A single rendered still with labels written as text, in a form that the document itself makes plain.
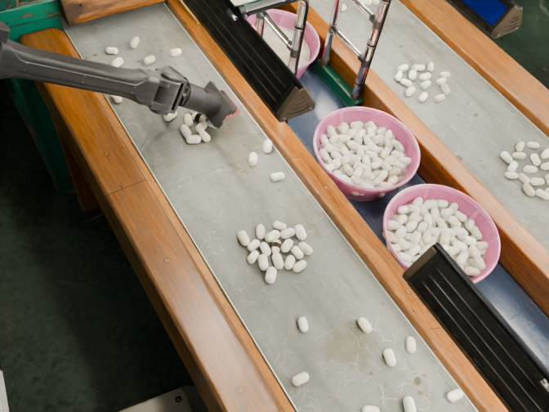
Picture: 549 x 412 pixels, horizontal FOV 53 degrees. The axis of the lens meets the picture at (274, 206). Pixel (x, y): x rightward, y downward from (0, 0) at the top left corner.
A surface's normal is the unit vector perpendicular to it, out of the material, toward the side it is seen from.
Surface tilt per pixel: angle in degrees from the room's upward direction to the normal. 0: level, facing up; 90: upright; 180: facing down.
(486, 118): 0
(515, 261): 90
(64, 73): 77
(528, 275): 90
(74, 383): 0
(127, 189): 0
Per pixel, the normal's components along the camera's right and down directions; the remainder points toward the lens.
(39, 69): 0.59, 0.56
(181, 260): 0.11, -0.56
